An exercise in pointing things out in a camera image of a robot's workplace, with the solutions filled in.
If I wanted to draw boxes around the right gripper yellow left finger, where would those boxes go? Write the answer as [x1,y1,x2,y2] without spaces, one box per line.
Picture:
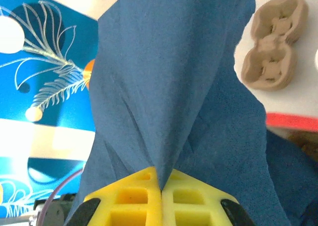
[64,166,162,226]

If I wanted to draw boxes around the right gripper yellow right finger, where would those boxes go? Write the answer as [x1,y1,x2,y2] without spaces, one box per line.
[161,169,256,226]

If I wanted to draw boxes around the blue paper napkin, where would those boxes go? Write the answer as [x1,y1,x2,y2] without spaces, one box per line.
[63,0,291,226]
[265,131,318,226]

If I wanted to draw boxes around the red white paper bag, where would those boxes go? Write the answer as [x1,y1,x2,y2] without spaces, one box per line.
[265,112,318,134]

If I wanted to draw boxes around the brown pulp cup carriers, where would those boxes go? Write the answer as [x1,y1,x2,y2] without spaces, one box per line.
[240,0,310,92]

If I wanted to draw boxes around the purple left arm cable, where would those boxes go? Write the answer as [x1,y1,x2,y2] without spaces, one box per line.
[42,168,84,226]

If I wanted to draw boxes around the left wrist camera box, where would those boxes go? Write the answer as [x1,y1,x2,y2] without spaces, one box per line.
[29,195,75,226]

